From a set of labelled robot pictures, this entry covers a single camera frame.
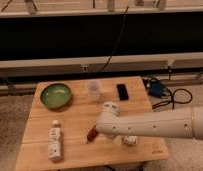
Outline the red chili pepper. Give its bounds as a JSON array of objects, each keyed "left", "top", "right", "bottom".
[{"left": 87, "top": 127, "right": 98, "bottom": 142}]

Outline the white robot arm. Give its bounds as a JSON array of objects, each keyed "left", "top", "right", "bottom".
[{"left": 96, "top": 102, "right": 203, "bottom": 140}]

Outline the clear plastic cup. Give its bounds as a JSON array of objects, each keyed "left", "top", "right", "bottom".
[{"left": 86, "top": 80, "right": 101, "bottom": 101}]

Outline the black rectangular block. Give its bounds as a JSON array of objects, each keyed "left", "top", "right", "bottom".
[{"left": 117, "top": 84, "right": 129, "bottom": 101}]

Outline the green ceramic bowl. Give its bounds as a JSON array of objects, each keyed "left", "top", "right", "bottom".
[{"left": 40, "top": 83, "right": 72, "bottom": 109}]

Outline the blue power adapter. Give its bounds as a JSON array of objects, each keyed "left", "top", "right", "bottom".
[{"left": 149, "top": 83, "right": 164, "bottom": 98}]

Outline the white plastic bottle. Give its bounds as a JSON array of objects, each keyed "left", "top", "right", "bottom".
[{"left": 48, "top": 120, "right": 62, "bottom": 162}]

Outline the black floor cable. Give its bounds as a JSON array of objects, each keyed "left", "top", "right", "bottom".
[{"left": 142, "top": 76, "right": 194, "bottom": 111}]

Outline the black hanging cable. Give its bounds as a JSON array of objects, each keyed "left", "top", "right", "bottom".
[{"left": 95, "top": 4, "right": 130, "bottom": 74}]

